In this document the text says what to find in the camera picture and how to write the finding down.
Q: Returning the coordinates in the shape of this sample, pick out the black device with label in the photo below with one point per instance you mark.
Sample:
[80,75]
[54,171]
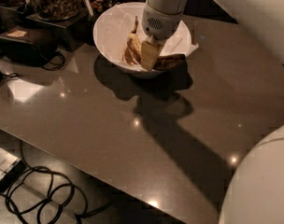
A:
[29,46]

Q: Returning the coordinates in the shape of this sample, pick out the white paper napkin liner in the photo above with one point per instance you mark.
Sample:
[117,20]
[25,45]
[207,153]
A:
[114,28]

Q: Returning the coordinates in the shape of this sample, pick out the white ceramic bowl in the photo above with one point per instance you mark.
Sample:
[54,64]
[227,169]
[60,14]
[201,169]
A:
[110,38]

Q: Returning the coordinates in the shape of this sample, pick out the glass jar of nuts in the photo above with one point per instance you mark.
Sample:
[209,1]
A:
[56,10]

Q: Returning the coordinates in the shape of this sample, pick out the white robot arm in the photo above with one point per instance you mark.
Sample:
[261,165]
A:
[224,139]

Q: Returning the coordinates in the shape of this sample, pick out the white and black floor box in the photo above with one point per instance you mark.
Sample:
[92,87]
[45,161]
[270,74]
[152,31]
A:
[11,168]

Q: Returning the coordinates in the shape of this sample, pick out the dark stand under jar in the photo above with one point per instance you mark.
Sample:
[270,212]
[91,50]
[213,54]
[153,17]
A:
[71,34]

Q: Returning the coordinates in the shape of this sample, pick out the small brown banana piece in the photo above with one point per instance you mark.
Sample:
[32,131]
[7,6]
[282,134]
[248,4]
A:
[169,62]

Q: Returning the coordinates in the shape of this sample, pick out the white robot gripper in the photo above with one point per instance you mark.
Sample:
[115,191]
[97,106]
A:
[160,26]

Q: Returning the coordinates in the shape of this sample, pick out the spotted ripe banana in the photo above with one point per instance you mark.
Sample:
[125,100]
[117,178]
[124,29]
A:
[132,53]

